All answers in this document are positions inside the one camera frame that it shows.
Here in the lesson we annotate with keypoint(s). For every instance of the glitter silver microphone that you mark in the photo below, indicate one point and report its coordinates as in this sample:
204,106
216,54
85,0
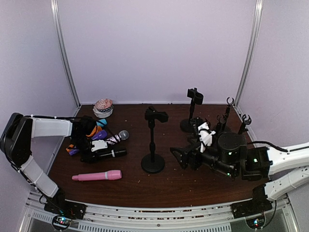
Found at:
121,136

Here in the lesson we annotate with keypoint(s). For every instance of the left aluminium post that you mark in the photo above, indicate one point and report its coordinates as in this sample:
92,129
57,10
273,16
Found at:
63,52

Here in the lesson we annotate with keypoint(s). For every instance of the purple microphone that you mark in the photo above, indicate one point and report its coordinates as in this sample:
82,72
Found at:
72,149

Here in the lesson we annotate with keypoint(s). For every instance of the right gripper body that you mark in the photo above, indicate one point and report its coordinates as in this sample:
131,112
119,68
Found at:
194,153

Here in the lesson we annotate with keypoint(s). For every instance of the pink mic stand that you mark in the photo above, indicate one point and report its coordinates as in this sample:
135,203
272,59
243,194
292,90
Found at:
207,124

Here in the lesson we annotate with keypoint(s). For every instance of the blue microphone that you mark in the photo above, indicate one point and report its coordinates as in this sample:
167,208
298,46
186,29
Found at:
101,123

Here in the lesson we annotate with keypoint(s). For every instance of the aluminium post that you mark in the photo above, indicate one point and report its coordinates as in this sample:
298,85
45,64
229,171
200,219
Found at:
257,17
63,52

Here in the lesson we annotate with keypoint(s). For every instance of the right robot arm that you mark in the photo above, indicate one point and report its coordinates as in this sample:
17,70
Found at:
232,158

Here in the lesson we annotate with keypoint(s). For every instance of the orange microphone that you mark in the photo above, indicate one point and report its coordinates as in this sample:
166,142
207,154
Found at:
84,133

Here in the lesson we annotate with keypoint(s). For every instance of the mic stand front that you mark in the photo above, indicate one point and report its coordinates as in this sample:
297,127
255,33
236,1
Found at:
246,120

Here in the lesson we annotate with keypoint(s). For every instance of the front aluminium rail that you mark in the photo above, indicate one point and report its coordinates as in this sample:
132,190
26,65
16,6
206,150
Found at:
206,218

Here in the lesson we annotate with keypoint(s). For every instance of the pink microphone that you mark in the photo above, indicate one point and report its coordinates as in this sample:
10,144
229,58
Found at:
108,175

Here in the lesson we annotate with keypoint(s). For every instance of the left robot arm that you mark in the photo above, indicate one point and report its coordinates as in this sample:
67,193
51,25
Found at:
15,143

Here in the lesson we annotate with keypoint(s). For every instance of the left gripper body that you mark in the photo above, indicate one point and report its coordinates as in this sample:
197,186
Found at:
82,143

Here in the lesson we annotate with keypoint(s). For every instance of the black mic stand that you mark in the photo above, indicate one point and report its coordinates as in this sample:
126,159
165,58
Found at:
153,163

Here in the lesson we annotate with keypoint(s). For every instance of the right aluminium post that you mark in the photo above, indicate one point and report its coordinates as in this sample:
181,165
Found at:
257,17

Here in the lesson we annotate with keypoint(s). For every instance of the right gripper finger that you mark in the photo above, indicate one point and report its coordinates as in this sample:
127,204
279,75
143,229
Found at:
182,159
180,150

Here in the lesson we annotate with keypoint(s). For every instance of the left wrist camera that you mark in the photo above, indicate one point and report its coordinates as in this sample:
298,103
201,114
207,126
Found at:
97,145

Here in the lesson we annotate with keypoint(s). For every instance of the black microphone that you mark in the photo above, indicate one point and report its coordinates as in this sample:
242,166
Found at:
96,156

